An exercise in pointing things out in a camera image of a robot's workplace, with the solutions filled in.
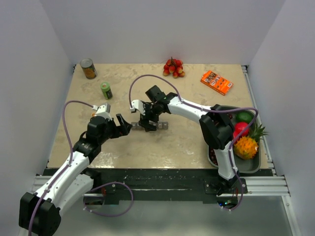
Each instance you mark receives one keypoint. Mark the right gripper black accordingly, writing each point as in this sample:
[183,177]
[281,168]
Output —
[148,127]

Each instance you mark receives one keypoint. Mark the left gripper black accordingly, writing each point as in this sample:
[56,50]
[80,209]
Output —
[122,130]

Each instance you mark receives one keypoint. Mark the green lidded pill bottle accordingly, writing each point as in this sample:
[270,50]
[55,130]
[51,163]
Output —
[106,90]

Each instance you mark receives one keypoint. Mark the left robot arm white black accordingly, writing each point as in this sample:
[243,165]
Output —
[40,212]

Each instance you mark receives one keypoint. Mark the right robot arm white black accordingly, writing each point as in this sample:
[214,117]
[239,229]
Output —
[216,127]

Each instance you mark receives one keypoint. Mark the tin can fruit label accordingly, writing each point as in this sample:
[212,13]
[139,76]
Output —
[88,68]

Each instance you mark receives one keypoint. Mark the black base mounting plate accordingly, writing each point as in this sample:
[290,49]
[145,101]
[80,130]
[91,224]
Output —
[119,191]

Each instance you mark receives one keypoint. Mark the red toy fruit bunch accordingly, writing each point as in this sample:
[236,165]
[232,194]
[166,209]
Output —
[174,67]

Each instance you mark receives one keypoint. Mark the dark red toy grapes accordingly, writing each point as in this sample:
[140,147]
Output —
[212,157]

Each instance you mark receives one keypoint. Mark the orange cardboard box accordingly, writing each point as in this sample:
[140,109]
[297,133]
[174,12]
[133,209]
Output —
[216,82]

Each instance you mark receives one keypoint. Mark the red toy apple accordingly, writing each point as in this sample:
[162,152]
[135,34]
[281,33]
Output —
[239,127]

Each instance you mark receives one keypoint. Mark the green toy avocado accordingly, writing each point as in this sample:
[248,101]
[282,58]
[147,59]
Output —
[243,117]

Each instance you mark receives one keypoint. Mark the toy pineapple orange yellow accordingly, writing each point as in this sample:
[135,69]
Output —
[248,146]

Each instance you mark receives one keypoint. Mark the grey fruit tray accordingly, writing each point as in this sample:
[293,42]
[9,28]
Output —
[244,166]

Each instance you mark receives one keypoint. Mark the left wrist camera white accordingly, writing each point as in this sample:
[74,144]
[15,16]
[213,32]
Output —
[102,111]

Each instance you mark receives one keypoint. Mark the aluminium frame rail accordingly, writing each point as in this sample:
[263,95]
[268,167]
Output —
[255,186]

